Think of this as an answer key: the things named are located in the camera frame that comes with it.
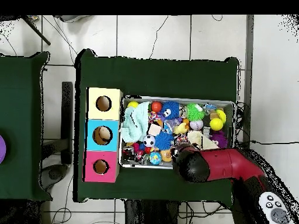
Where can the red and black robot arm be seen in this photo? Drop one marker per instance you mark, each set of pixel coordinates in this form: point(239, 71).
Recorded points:
point(224, 165)

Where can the shallow clear mesh bin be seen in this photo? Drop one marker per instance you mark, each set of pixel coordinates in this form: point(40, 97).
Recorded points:
point(126, 161)

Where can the wooden box with three holes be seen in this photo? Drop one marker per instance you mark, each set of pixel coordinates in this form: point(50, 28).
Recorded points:
point(103, 135)

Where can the mint green cloth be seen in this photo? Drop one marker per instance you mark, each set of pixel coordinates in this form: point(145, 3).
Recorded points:
point(133, 121)

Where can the small soccer ball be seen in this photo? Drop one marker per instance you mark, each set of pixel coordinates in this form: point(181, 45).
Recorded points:
point(149, 141)

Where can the orange ball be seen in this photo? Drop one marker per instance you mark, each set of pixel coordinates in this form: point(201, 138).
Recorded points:
point(156, 107)

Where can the blue spiky rubber ball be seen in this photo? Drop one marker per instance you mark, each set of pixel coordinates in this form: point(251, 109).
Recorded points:
point(163, 141)

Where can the yellow ball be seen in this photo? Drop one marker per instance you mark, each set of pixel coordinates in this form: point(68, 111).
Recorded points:
point(216, 124)
point(133, 104)

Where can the globe print ball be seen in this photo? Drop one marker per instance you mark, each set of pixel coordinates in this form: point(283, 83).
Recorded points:
point(155, 158)

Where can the green fuzzy toy with eyes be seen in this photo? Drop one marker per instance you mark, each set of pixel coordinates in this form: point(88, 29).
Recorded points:
point(195, 112)

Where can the dark green table cloth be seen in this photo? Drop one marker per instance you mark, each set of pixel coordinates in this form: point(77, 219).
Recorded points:
point(21, 116)
point(154, 74)

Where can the cream knitted cloth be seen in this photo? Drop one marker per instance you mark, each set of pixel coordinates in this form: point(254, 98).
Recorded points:
point(198, 139)

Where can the purple spiky toy with eyes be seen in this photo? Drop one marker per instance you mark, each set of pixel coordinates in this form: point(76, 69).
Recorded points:
point(219, 139)

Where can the purple round object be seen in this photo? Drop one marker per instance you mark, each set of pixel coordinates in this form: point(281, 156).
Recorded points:
point(2, 149)

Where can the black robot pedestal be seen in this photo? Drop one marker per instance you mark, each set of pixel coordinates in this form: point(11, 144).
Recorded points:
point(149, 213)

